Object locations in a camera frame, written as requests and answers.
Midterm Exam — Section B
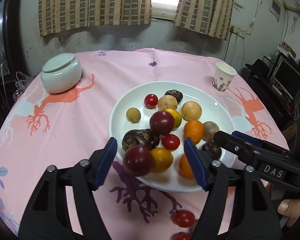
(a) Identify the pale green lidded jar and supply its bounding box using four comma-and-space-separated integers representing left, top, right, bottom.
40, 53, 82, 94

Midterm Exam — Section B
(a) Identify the tan round fruit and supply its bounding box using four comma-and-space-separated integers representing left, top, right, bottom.
181, 101, 202, 121

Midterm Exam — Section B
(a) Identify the computer monitor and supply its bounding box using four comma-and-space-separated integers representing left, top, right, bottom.
270, 56, 300, 99

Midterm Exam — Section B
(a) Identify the checkered curtain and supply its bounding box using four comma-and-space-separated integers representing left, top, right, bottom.
38, 0, 152, 36
174, 0, 234, 40

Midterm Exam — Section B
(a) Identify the striped pepino melon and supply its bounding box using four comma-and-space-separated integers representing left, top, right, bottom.
158, 95, 178, 111

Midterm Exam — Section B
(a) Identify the small red cherry tomato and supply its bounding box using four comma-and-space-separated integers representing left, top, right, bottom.
144, 94, 158, 109

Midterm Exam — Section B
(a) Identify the floral paper cup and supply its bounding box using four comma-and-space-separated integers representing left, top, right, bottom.
212, 62, 237, 92

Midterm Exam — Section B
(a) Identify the dark red plum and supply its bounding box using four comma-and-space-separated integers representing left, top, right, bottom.
122, 145, 155, 177
149, 111, 174, 135

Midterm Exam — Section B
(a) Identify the pink patterned tablecloth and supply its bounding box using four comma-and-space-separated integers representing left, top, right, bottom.
0, 49, 287, 239

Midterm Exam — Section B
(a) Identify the left checkered curtain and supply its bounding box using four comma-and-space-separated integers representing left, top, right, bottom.
38, 0, 152, 36

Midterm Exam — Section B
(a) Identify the white oval plate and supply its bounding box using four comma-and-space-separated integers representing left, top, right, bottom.
108, 80, 237, 194

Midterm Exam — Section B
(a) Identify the small water chestnut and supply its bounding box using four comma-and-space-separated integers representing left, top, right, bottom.
202, 142, 222, 160

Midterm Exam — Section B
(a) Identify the round brownish fruit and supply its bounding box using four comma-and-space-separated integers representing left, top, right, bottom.
202, 121, 219, 141

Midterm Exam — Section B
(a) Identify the right hand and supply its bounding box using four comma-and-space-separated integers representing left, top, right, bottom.
277, 199, 300, 228

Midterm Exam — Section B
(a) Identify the right checkered curtain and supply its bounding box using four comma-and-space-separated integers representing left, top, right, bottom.
174, 0, 234, 40

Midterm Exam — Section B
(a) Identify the orange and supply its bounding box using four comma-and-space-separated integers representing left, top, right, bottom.
178, 154, 194, 179
183, 120, 204, 144

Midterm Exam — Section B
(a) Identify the yellow orange tomato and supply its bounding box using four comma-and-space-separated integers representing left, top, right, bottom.
151, 147, 173, 173

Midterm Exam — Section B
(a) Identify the dark water chestnut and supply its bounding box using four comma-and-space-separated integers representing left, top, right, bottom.
122, 128, 160, 152
165, 89, 183, 103

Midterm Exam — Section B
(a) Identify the small yellow longan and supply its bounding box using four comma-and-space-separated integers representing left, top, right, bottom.
126, 107, 141, 124

